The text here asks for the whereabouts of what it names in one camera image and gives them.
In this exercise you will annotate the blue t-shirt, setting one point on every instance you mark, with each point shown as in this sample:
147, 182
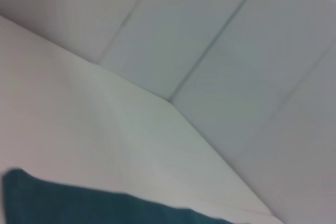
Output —
78, 205

